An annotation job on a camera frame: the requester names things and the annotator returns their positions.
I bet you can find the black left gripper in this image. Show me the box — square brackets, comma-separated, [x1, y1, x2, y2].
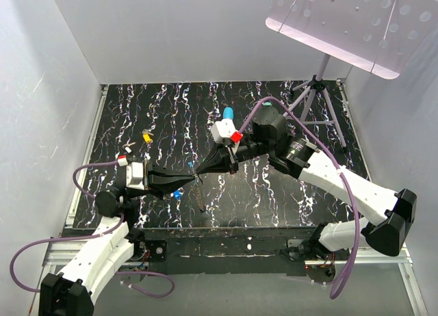
[125, 159, 195, 200]

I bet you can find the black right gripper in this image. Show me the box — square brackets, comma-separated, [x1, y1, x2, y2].
[194, 135, 272, 175]

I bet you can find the lilac music stand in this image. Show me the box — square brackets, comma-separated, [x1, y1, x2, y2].
[265, 0, 438, 149]

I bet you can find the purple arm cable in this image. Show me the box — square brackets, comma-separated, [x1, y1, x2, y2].
[9, 158, 176, 299]
[237, 96, 361, 300]

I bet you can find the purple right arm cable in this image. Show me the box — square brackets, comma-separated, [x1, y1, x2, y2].
[237, 96, 361, 300]

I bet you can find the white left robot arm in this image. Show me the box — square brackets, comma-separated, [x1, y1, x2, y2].
[38, 155, 196, 315]

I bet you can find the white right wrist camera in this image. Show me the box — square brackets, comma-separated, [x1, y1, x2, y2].
[210, 118, 243, 145]

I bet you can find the aluminium rail frame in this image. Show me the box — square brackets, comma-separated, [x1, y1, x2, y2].
[30, 85, 428, 316]

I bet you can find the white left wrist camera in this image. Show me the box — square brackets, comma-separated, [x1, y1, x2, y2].
[125, 162, 145, 190]

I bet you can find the key with blue tag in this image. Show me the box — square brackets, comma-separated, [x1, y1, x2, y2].
[173, 191, 182, 200]

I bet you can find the blue toy microphone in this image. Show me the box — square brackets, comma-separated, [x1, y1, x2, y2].
[222, 107, 234, 120]

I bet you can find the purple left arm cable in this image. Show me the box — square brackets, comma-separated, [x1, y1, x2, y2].
[9, 158, 176, 299]

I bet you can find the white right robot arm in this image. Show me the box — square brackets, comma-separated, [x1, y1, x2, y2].
[196, 105, 417, 260]

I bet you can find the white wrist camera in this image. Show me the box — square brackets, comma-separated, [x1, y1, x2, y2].
[125, 162, 145, 190]
[210, 118, 243, 145]

